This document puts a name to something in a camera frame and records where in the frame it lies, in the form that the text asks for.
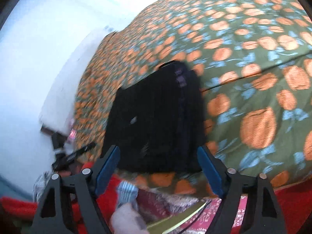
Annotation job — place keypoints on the white grey patterned cloth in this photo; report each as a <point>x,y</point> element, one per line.
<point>40,184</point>

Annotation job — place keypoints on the black pants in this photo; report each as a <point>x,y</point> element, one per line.
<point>158,123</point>

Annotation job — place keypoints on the white mattress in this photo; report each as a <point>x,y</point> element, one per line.
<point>57,112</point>

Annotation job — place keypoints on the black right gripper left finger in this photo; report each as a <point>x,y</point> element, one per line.
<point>55,212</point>

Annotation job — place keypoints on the wooden bed frame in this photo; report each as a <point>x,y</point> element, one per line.
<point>50,132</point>

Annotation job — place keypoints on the pink patterned bed sheet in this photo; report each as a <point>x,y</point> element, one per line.
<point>185,211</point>

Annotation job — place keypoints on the green orange floral bedspread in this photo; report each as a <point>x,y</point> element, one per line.
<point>253,58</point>

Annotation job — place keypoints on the red fleece garment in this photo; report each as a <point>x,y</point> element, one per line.
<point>295,202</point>

